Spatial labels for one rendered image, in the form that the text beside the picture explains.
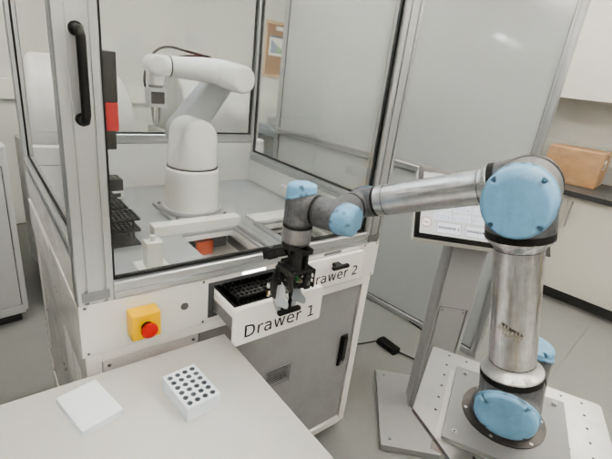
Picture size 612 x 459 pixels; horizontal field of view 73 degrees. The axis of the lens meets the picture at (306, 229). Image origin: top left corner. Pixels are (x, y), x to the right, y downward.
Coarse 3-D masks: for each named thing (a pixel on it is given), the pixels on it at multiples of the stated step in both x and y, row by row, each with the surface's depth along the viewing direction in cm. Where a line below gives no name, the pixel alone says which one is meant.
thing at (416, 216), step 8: (424, 168) 169; (432, 168) 169; (416, 176) 171; (416, 216) 162; (416, 224) 161; (416, 232) 160; (416, 240) 163; (424, 240) 161; (432, 240) 160; (440, 240) 159; (448, 240) 158; (456, 240) 158; (464, 240) 158; (472, 240) 158; (464, 248) 162; (472, 248) 160; (480, 248) 159; (488, 248) 158
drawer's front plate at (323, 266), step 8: (336, 256) 142; (344, 256) 144; (352, 256) 146; (360, 256) 149; (312, 264) 135; (320, 264) 137; (328, 264) 140; (352, 264) 148; (360, 264) 151; (320, 272) 139; (328, 272) 141; (336, 272) 144; (360, 272) 152; (320, 280) 140; (328, 280) 143; (336, 280) 146; (344, 280) 148
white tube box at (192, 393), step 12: (180, 372) 99; (192, 372) 100; (168, 384) 95; (180, 384) 96; (192, 384) 96; (204, 384) 96; (168, 396) 96; (180, 396) 92; (192, 396) 93; (204, 396) 94; (216, 396) 94; (180, 408) 92; (192, 408) 90; (204, 408) 93
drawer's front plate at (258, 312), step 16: (320, 288) 120; (256, 304) 107; (272, 304) 110; (304, 304) 118; (320, 304) 123; (240, 320) 105; (256, 320) 109; (272, 320) 112; (288, 320) 116; (304, 320) 121; (240, 336) 107; (256, 336) 111
